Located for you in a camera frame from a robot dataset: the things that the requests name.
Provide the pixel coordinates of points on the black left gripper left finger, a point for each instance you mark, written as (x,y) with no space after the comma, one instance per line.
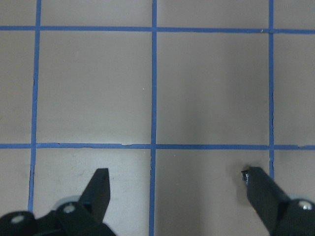
(96,196)

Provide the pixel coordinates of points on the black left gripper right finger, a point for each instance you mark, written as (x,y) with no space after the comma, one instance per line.
(268,200)

